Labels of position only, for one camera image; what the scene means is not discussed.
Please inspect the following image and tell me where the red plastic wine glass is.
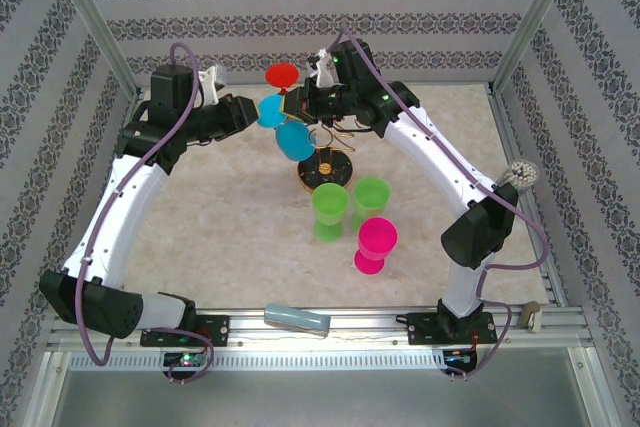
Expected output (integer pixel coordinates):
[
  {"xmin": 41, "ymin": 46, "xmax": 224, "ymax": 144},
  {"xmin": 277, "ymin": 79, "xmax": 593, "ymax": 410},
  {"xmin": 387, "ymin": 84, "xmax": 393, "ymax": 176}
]
[{"xmin": 264, "ymin": 62, "xmax": 303, "ymax": 98}]

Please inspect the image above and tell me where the blue plastic wine glass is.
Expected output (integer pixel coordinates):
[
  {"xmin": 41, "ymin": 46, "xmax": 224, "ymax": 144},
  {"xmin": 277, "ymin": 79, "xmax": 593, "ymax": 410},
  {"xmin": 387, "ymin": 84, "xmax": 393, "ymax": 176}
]
[{"xmin": 256, "ymin": 94, "xmax": 318, "ymax": 163}]

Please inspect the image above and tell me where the gold wire wine glass rack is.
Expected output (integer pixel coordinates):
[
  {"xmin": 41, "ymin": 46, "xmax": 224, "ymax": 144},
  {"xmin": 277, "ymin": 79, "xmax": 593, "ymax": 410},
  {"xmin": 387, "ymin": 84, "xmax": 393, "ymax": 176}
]
[{"xmin": 296, "ymin": 114, "xmax": 374, "ymax": 197}]

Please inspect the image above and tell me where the green plastic wine glass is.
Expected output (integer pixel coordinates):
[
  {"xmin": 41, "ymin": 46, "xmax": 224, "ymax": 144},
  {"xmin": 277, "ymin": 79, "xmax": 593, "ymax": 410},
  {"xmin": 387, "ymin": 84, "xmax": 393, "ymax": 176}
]
[
  {"xmin": 311, "ymin": 183, "xmax": 350, "ymax": 242},
  {"xmin": 348, "ymin": 176, "xmax": 392, "ymax": 236}
]

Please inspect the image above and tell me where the pink plastic wine glass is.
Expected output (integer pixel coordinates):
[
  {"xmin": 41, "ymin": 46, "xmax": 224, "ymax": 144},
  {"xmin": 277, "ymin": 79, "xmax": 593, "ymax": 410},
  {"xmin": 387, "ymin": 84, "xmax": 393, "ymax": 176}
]
[{"xmin": 353, "ymin": 216, "xmax": 400, "ymax": 277}]

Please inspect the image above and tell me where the clear jar of white sticks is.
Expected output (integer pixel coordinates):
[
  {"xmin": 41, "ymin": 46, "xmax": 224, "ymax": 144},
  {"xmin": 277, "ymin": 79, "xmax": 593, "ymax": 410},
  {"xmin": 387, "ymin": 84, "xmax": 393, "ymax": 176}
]
[{"xmin": 492, "ymin": 159, "xmax": 540, "ymax": 198}]

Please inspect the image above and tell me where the grey-blue cylindrical case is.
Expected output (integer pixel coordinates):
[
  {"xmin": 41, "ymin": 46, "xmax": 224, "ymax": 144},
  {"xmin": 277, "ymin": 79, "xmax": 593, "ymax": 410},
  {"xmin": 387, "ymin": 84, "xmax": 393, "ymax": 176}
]
[{"xmin": 263, "ymin": 302, "xmax": 331, "ymax": 338}]

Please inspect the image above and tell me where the left circuit board with LED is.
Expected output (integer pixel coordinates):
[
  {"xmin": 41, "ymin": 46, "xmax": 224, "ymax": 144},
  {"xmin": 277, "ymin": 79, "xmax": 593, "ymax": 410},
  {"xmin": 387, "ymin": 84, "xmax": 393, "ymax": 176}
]
[{"xmin": 164, "ymin": 352, "xmax": 206, "ymax": 368}]

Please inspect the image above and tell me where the grey metal sheet panel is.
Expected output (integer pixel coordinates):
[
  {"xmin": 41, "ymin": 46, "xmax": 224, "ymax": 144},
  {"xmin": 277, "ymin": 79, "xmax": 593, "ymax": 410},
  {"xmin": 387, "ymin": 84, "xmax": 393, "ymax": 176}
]
[{"xmin": 29, "ymin": 369, "xmax": 619, "ymax": 427}]

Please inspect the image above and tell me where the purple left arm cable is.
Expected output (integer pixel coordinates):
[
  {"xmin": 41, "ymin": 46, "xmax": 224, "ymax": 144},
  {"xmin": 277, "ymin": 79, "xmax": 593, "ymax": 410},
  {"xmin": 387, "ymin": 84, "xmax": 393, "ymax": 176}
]
[{"xmin": 77, "ymin": 42, "xmax": 216, "ymax": 384}]

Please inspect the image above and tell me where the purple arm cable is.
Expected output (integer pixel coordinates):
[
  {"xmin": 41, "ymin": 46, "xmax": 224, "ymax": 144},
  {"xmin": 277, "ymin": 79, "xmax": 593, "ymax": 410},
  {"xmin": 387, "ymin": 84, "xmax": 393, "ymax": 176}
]
[
  {"xmin": 77, "ymin": 42, "xmax": 216, "ymax": 384},
  {"xmin": 329, "ymin": 26, "xmax": 548, "ymax": 384}
]

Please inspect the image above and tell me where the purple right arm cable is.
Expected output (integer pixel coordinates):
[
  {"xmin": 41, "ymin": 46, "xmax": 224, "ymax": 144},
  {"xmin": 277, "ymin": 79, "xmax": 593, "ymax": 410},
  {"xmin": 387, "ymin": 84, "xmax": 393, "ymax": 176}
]
[{"xmin": 329, "ymin": 26, "xmax": 548, "ymax": 384}]

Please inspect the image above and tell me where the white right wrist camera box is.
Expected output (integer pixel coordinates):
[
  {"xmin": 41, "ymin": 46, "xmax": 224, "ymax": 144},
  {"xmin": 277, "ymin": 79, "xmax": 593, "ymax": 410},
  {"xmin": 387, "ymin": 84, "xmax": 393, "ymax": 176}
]
[{"xmin": 305, "ymin": 48, "xmax": 335, "ymax": 88}]

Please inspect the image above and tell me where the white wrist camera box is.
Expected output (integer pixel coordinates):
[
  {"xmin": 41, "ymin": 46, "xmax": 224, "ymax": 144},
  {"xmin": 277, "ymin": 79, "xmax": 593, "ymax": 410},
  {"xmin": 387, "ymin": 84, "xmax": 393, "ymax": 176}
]
[
  {"xmin": 197, "ymin": 64, "xmax": 225, "ymax": 101},
  {"xmin": 305, "ymin": 48, "xmax": 335, "ymax": 88}
]

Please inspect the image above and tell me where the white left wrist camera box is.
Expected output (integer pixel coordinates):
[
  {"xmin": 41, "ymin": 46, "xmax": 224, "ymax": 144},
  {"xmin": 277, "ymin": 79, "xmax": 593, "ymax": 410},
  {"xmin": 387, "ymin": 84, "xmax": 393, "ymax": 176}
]
[{"xmin": 197, "ymin": 64, "xmax": 225, "ymax": 101}]

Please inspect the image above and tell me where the aluminium left frame post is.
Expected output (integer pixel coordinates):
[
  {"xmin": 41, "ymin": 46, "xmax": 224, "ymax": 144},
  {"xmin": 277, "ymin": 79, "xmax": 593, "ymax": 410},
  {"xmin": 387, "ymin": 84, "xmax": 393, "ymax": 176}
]
[{"xmin": 42, "ymin": 0, "xmax": 144, "ymax": 98}]

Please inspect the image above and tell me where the aluminium frame post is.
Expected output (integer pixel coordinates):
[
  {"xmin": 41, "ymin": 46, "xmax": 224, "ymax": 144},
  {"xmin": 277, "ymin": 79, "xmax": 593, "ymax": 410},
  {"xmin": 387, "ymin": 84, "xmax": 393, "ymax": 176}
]
[
  {"xmin": 492, "ymin": 0, "xmax": 586, "ymax": 93},
  {"xmin": 42, "ymin": 0, "xmax": 144, "ymax": 98}
]

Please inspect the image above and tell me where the aluminium right side rail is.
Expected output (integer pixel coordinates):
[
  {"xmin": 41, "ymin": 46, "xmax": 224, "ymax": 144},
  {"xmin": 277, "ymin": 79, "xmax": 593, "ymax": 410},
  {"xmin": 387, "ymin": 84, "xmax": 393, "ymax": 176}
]
[{"xmin": 487, "ymin": 86, "xmax": 574, "ymax": 308}]

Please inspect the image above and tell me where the aluminium right frame post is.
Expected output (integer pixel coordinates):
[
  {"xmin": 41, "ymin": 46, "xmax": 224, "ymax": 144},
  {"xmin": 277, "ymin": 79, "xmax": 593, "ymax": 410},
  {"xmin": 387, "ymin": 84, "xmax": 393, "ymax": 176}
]
[{"xmin": 492, "ymin": 0, "xmax": 586, "ymax": 93}]

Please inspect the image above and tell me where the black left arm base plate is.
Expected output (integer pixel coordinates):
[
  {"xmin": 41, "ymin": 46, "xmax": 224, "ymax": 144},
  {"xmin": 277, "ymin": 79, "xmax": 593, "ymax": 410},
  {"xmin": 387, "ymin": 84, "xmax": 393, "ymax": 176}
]
[{"xmin": 139, "ymin": 314, "xmax": 231, "ymax": 348}]

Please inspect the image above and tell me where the aluminium mounting rail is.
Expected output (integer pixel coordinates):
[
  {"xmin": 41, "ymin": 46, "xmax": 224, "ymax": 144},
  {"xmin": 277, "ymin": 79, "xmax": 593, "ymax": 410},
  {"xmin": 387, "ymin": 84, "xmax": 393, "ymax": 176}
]
[{"xmin": 47, "ymin": 306, "xmax": 599, "ymax": 351}]

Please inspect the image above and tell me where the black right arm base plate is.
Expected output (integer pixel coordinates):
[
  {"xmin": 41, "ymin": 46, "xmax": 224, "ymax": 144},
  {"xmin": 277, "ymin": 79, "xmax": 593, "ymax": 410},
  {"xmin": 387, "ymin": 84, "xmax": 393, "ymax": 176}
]
[{"xmin": 407, "ymin": 311, "xmax": 496, "ymax": 347}]

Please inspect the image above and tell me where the white slotted cable duct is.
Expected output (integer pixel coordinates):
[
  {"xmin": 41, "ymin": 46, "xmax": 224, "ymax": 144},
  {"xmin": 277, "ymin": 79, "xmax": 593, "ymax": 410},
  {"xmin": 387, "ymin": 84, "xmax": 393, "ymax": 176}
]
[{"xmin": 67, "ymin": 350, "xmax": 446, "ymax": 372}]

